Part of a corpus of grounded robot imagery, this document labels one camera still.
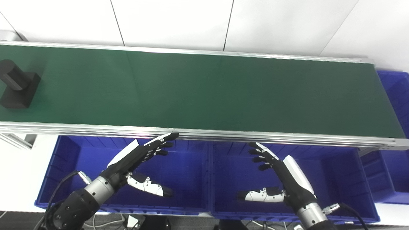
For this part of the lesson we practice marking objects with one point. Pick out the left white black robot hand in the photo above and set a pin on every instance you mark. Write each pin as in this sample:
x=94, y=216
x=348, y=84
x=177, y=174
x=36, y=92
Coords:
x=124, y=161

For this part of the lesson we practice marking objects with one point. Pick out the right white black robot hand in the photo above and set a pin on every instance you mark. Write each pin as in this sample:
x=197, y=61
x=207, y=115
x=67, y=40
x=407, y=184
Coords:
x=294, y=183

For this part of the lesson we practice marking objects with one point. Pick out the black cylinder block part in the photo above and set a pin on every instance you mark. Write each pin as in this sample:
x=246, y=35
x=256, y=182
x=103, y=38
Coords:
x=19, y=86

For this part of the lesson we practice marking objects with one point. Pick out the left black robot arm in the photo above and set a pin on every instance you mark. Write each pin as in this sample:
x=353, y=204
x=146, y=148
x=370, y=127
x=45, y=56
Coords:
x=80, y=204

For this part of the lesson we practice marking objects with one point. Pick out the blue plastic bin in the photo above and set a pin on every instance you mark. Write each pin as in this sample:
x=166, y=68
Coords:
x=338, y=182
x=396, y=159
x=80, y=166

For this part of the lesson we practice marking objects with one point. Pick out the green conveyor belt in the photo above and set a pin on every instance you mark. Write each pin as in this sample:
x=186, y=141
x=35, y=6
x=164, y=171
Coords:
x=204, y=92

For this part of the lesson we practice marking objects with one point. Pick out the aluminium conveyor support leg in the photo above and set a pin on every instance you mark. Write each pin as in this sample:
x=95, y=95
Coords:
x=16, y=140

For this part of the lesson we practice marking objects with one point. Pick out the grey conveyor end housing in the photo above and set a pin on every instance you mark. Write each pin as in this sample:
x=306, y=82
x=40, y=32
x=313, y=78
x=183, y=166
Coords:
x=11, y=35

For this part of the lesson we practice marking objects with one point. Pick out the white power adapter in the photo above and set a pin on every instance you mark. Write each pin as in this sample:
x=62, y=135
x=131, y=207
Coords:
x=132, y=221

